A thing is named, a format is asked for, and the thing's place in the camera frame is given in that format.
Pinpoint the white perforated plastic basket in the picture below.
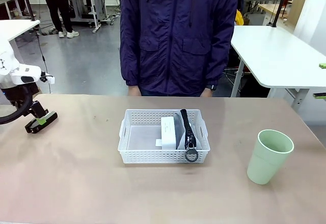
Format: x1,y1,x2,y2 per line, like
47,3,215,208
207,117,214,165
117,108,211,165

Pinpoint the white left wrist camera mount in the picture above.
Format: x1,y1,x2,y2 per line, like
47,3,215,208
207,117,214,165
38,72,56,85

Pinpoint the yellow garment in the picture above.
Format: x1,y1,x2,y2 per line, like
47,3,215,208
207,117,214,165
235,9,245,26

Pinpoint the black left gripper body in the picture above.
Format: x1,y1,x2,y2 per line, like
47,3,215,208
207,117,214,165
2,82,49,120

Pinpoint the white rectangular box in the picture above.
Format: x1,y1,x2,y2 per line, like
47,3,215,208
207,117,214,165
155,116,177,150

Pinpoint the light green cup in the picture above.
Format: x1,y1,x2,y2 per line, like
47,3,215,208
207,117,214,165
247,129,295,185

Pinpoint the black left arm cable sleeve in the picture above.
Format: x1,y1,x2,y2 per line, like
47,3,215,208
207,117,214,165
0,91,34,126

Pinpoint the person in navy jacket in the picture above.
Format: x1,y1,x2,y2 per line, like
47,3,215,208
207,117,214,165
119,0,239,97

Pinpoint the black clamp stand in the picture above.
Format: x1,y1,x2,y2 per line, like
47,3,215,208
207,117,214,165
20,0,37,21

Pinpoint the wooden top background table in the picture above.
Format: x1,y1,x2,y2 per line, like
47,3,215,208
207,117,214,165
257,3,281,14

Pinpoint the thin black hanging cable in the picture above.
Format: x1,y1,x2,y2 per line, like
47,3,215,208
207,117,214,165
35,29,52,94

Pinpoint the black camera stand pole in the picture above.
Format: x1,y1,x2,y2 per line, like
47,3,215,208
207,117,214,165
271,0,290,29

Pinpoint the background person in black trousers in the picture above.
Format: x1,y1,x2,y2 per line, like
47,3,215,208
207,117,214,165
39,0,80,39

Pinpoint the grey black zipper pouch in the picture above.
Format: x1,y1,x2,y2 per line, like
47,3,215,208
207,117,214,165
174,108,200,163

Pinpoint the white side table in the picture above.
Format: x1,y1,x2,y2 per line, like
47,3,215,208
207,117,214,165
0,19,41,42

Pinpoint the person's right hand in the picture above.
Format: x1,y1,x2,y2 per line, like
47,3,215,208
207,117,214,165
127,85,142,97

